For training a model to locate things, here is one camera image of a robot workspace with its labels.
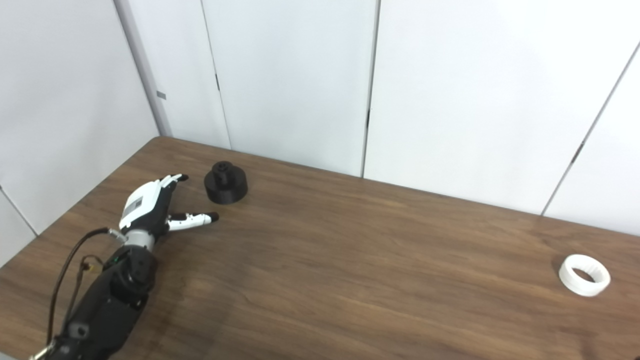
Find round black plastic part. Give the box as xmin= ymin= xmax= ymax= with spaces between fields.
xmin=204 ymin=161 xmax=249 ymax=205

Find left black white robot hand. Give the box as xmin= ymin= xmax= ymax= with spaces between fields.
xmin=119 ymin=173 xmax=220 ymax=238

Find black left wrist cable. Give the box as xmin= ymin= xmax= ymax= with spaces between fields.
xmin=46 ymin=227 xmax=126 ymax=347

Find white plastic ring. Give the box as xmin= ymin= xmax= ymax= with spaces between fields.
xmin=558 ymin=254 xmax=612 ymax=297

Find grey wall corner post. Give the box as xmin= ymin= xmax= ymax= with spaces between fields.
xmin=114 ymin=0 xmax=174 ymax=138

